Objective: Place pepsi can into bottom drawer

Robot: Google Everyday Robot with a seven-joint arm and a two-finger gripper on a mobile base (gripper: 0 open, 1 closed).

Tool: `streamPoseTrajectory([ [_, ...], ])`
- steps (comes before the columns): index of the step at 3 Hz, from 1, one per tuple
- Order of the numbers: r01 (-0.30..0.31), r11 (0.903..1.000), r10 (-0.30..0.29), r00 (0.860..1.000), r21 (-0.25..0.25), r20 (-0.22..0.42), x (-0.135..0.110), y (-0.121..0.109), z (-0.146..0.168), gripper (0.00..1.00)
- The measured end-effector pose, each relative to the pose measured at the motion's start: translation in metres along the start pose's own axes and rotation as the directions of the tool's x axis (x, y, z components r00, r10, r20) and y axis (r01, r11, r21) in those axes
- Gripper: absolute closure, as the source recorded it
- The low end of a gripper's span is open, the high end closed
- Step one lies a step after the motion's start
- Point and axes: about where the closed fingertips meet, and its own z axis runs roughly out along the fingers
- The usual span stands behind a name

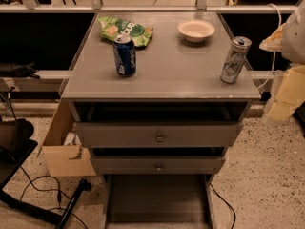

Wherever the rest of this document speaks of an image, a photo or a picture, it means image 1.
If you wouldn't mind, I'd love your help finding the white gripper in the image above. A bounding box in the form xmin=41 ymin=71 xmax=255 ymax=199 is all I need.
xmin=259 ymin=23 xmax=305 ymax=127

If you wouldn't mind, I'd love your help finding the blue pepsi can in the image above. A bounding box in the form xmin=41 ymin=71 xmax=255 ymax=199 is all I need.
xmin=112 ymin=34 xmax=136 ymax=76

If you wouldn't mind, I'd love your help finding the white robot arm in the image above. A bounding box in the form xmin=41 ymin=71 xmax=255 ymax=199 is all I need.
xmin=259 ymin=0 xmax=305 ymax=126

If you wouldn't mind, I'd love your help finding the silver slim drink can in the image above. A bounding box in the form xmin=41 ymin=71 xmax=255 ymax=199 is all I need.
xmin=220 ymin=36 xmax=252 ymax=84

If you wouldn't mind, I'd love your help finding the grey drawer cabinet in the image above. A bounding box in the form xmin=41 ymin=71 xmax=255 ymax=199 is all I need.
xmin=58 ymin=10 xmax=262 ymax=229

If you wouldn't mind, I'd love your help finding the grey top drawer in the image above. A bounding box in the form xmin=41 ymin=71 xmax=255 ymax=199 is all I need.
xmin=74 ymin=123 xmax=242 ymax=148

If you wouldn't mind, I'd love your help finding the grey open bottom drawer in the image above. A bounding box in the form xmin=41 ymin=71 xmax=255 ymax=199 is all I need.
xmin=103 ymin=175 xmax=216 ymax=229

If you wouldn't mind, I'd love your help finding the grey middle drawer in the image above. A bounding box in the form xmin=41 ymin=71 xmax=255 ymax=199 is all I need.
xmin=91 ymin=156 xmax=225 ymax=175

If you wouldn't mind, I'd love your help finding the white bowl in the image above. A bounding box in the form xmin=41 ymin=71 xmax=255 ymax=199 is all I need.
xmin=178 ymin=20 xmax=215 ymax=43

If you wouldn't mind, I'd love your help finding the green chip bag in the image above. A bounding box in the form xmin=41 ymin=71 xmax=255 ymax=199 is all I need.
xmin=98 ymin=16 xmax=153 ymax=47

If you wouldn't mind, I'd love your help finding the cardboard box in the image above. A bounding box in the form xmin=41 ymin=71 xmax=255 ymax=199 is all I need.
xmin=41 ymin=101 xmax=95 ymax=177

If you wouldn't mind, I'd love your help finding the black chair base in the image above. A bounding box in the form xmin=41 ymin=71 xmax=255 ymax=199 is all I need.
xmin=0 ymin=118 xmax=92 ymax=229

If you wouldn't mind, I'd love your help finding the black cloth on shelf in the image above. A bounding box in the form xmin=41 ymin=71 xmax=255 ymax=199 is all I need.
xmin=0 ymin=62 xmax=40 ymax=79

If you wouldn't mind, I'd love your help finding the white hanging cable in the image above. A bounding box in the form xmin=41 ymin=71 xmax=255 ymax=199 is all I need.
xmin=255 ymin=3 xmax=284 ymax=91

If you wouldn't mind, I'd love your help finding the black cable by cabinet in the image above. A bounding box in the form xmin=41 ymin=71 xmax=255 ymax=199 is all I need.
xmin=209 ymin=182 xmax=237 ymax=229

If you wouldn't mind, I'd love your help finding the metal frame rail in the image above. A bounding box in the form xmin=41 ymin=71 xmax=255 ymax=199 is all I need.
xmin=0 ymin=0 xmax=305 ymax=15

